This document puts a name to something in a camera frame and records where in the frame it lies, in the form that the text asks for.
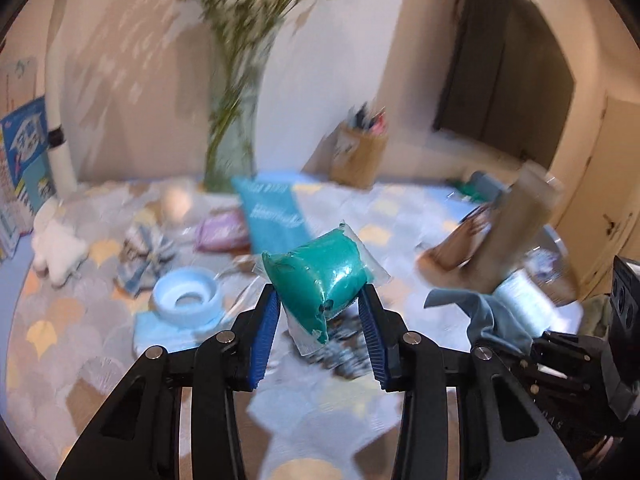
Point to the teal cloth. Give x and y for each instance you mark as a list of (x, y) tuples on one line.
[(320, 270)]

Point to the white plush toy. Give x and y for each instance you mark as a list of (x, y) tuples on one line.
[(57, 247)]

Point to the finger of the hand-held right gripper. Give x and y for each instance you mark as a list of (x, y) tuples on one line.
[(565, 360)]

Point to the striped fabric bow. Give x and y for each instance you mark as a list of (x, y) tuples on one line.
[(145, 257)]

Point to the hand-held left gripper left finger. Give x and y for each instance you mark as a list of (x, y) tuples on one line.
[(265, 340)]

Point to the white pole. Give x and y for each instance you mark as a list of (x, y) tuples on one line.
[(59, 110)]

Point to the brown cardboard box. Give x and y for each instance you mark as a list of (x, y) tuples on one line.
[(505, 230)]

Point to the dark cabinet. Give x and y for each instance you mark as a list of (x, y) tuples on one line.
[(505, 70)]

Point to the brown pen holder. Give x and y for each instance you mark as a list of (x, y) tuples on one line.
[(357, 155)]

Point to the green and grey item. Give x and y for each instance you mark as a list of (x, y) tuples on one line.
[(477, 187)]

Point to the teal flat packet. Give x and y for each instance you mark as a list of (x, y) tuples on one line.
[(272, 215)]

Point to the purple packet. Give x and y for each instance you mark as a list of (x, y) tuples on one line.
[(222, 230)]

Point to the glass vase with flowers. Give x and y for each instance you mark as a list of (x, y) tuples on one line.
[(232, 110)]

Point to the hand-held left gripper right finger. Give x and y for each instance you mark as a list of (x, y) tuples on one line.
[(372, 340)]

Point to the blue book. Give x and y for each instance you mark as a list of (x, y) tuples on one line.
[(25, 160)]

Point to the grey-blue cloth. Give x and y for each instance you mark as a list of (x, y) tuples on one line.
[(492, 317)]

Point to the pale blue packet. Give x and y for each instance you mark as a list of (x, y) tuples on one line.
[(527, 300)]

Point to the peach round ball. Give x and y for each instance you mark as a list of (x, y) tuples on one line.
[(176, 203)]

